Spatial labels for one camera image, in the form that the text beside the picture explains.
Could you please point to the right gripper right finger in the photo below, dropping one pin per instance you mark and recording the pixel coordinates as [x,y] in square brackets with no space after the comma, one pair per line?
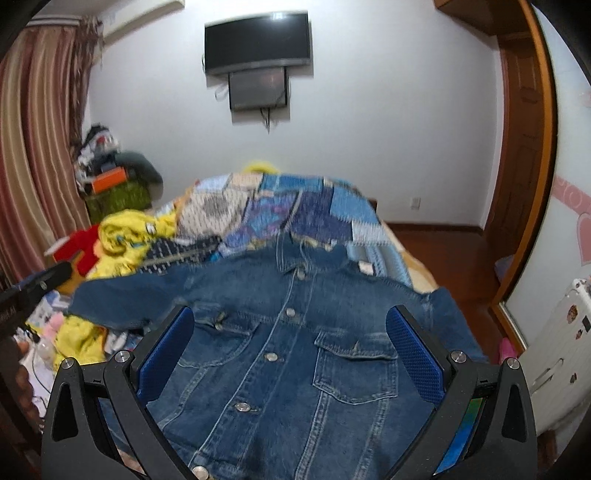
[482,425]

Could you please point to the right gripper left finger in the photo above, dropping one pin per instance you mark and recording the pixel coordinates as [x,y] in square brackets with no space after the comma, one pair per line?
[76,443]

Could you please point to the blue denim jacket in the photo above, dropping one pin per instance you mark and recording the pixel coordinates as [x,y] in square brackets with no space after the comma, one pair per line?
[289,372]

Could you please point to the pile of clothes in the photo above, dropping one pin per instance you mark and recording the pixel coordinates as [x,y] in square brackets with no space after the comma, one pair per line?
[100,152]

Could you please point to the red plush toy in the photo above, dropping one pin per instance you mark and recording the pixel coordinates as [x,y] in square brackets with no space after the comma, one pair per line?
[78,247]

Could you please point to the yellow printed blanket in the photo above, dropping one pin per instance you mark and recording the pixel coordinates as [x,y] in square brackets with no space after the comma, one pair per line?
[124,240]

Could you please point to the green storage box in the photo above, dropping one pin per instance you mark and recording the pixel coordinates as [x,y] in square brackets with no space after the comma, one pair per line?
[132,195]

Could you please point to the orange box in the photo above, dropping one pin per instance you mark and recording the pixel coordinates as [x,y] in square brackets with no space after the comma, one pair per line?
[108,179]

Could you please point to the brown wooden door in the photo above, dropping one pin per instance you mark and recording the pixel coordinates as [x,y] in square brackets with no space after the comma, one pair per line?
[528,148]

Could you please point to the red striped curtain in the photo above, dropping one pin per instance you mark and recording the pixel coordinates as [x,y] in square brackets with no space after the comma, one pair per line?
[44,86]

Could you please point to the blue patchwork quilt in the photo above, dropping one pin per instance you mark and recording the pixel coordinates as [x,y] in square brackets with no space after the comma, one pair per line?
[225,215]

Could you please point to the wooden upper cabinet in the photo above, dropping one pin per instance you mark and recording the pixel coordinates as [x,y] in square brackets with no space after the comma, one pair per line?
[492,17]

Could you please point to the white wall socket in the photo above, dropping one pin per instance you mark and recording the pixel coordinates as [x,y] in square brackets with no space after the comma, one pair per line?
[415,203]

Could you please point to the small dark wall monitor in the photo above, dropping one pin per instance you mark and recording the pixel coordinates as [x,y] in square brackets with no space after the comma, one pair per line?
[257,89]

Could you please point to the black wall television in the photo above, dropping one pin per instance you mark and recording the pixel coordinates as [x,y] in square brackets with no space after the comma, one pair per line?
[278,39]

